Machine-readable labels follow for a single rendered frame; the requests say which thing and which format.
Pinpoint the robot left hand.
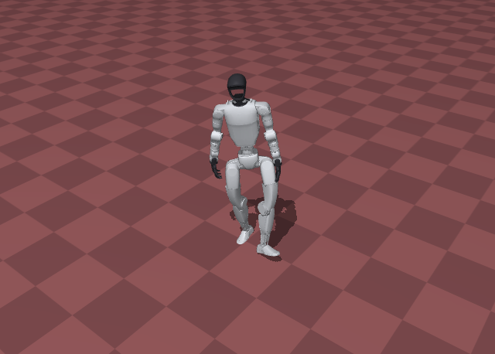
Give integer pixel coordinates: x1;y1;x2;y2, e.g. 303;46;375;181
274;159;282;182

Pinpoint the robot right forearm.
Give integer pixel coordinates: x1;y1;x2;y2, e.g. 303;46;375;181
210;131;220;162

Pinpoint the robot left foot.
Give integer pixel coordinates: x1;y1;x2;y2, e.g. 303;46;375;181
257;244;280;257

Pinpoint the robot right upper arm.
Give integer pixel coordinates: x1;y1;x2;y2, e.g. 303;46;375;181
211;104;225;141

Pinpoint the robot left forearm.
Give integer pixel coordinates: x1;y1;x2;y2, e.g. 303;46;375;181
268;131;282;163

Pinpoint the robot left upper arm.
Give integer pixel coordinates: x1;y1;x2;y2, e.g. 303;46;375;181
255;101;276;141

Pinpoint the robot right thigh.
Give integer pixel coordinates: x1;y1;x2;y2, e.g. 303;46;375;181
225;158;248;209

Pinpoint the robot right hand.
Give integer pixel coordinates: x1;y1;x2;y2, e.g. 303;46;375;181
210;158;222;179

